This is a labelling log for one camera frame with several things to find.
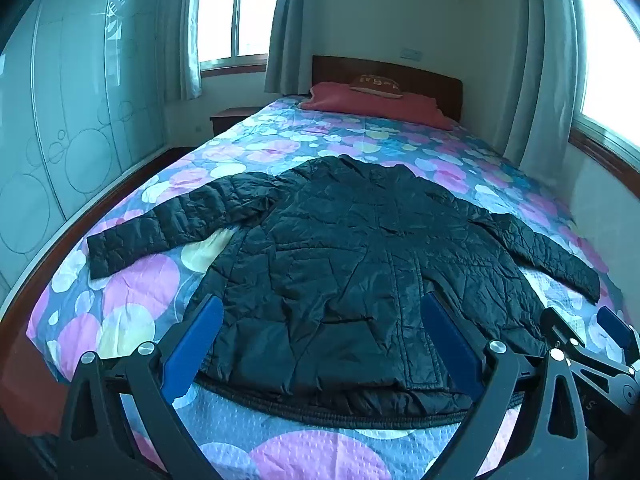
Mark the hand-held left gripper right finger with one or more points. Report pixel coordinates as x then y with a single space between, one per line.
450 345

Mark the white wall socket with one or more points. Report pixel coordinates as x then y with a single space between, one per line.
412 53

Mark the small brown printed cushion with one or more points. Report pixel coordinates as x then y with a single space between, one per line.
376 83

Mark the window with wooden sill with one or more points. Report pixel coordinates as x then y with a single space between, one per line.
235 10
610 60

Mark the black quilted puffer jacket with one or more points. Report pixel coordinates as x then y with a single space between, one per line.
340 270

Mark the bed with floral sheet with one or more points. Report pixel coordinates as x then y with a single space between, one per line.
280 145

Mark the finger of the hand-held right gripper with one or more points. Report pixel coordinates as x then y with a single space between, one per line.
562 327
620 332

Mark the red pillow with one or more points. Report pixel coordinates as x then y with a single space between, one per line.
375 105

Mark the pale curtain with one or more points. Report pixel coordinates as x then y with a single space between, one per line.
285 25
191 30
542 60

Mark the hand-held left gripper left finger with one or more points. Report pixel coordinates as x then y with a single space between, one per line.
192 347

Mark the dark wooden headboard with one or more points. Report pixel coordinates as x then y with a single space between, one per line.
430 82

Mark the glass door wardrobe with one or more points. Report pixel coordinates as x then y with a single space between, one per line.
75 125

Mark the wooden nightstand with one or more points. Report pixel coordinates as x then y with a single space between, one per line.
227 119

